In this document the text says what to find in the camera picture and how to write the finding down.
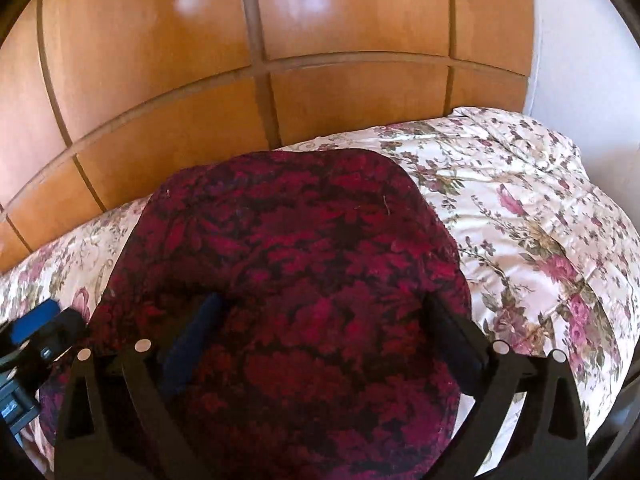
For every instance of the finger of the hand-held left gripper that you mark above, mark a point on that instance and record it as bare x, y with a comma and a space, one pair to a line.
35, 322

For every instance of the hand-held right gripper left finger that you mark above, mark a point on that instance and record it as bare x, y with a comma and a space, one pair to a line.
192, 342

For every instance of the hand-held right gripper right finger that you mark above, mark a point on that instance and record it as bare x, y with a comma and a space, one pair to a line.
460, 350

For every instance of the dark red knit sweater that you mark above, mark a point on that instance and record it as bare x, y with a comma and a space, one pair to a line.
300, 260

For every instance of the floral bedspread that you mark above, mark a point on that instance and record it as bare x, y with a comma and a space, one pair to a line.
530, 200

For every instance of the wooden wardrobe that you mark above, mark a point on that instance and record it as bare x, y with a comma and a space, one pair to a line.
150, 60

